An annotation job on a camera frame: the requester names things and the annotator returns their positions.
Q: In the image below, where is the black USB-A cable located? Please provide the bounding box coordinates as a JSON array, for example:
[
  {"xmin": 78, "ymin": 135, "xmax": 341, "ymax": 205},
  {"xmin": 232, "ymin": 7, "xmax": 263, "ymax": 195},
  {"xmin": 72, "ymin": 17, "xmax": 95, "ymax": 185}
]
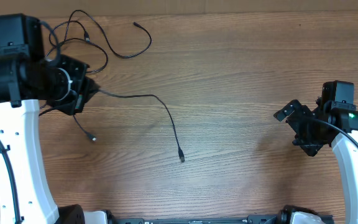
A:
[{"xmin": 48, "ymin": 9, "xmax": 153, "ymax": 59}]

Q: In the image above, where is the black thick cable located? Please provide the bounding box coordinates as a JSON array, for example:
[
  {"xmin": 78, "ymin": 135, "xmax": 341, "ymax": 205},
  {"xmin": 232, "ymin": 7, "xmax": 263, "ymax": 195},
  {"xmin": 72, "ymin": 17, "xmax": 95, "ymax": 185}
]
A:
[{"xmin": 97, "ymin": 88, "xmax": 186, "ymax": 163}]

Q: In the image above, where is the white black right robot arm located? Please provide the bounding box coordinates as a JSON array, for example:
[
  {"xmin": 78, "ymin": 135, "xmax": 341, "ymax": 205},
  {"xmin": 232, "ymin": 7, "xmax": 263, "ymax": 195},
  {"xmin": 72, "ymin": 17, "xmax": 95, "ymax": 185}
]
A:
[{"xmin": 274, "ymin": 80, "xmax": 358, "ymax": 223}]

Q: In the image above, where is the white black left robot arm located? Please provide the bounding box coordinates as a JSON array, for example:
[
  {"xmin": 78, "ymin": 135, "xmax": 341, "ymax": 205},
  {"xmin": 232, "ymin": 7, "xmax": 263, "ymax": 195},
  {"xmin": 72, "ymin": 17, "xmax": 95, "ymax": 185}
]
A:
[{"xmin": 0, "ymin": 14, "xmax": 114, "ymax": 224}]

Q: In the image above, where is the brown cardboard back board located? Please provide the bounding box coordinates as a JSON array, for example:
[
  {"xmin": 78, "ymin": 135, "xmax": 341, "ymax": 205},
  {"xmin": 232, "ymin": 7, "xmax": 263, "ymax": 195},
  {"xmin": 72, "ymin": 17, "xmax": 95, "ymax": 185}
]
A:
[{"xmin": 0, "ymin": 0, "xmax": 358, "ymax": 17}]

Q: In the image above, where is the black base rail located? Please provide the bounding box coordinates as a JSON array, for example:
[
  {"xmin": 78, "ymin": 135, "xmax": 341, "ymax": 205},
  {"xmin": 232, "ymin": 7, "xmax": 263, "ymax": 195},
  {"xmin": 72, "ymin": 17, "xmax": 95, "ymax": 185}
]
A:
[{"xmin": 112, "ymin": 215, "xmax": 277, "ymax": 224}]

